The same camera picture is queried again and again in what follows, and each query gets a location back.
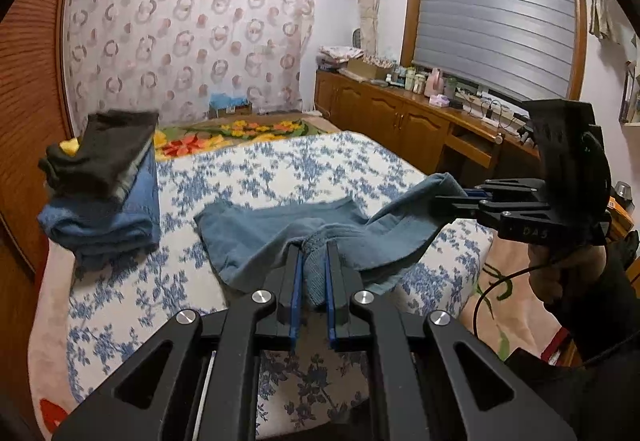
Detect grey folded garment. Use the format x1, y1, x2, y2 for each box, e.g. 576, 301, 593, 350
114, 155, 152, 202

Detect wooden window frame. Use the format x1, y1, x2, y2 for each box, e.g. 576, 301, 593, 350
400, 0, 588, 102

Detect black cable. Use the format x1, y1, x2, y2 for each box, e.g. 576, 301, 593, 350
472, 261, 566, 339

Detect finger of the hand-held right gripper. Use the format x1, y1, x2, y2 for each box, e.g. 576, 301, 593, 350
463, 178, 546, 200
434, 197, 543, 223

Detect ring patterned sheer curtain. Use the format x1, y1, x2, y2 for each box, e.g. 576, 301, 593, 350
62, 0, 316, 134

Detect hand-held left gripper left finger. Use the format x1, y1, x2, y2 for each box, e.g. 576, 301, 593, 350
52, 241, 306, 441

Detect hanging beige cloth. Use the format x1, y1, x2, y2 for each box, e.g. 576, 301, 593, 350
580, 0, 618, 42

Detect folded denim jeans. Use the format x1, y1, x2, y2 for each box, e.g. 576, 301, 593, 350
37, 151, 162, 267

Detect blue pants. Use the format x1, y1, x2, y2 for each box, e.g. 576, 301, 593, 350
194, 172, 468, 309

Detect cardboard box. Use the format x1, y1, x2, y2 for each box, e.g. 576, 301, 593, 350
346, 56, 393, 80

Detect person's right hand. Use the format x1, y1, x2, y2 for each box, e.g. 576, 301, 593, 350
530, 241, 608, 317

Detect blue floral white sheet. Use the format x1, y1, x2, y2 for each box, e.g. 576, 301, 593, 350
67, 131, 496, 441

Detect long wooden cabinet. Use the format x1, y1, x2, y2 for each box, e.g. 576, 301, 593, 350
314, 68, 543, 176

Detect white power strip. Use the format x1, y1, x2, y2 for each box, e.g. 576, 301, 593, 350
457, 91, 526, 122

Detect grey window blind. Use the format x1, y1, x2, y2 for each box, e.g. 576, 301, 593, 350
412, 0, 576, 96

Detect dark brown folded garment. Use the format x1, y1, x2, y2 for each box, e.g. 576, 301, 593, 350
39, 109, 160, 199

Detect wooden louvred wardrobe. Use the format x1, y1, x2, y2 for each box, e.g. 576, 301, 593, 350
0, 0, 83, 441

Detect folded floral cloth stack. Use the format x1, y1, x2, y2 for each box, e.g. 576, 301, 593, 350
318, 45, 363, 72

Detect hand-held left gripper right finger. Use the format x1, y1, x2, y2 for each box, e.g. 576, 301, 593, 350
325, 241, 578, 441

